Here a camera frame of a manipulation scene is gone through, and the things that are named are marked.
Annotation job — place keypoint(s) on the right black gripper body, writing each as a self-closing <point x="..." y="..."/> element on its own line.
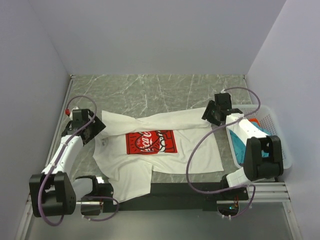
<point x="210" y="113"/>

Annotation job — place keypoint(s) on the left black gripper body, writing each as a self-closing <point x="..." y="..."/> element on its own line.
<point x="95" y="128"/>

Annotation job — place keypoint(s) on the white red-print t-shirt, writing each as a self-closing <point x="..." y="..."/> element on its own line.
<point x="130" y="149"/>

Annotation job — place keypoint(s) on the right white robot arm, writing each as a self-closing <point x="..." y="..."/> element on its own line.
<point x="263" y="158"/>

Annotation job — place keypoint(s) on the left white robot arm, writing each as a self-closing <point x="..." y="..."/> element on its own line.
<point x="52" y="192"/>

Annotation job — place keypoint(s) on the orange t-shirt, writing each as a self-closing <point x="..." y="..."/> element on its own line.
<point x="254" y="120"/>

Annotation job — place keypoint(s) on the blue t-shirt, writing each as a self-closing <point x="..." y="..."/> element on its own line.
<point x="238" y="134"/>

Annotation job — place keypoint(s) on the white plastic laundry basket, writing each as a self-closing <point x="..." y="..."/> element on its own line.
<point x="274" y="144"/>

